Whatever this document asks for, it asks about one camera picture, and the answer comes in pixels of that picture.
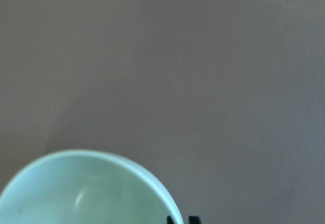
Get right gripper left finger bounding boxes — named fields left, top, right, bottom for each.
left=167, top=215, right=174, bottom=224

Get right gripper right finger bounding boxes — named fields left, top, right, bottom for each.
left=188, top=215, right=201, bottom=224

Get light green bowl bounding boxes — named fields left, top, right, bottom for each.
left=1, top=150, right=183, bottom=223

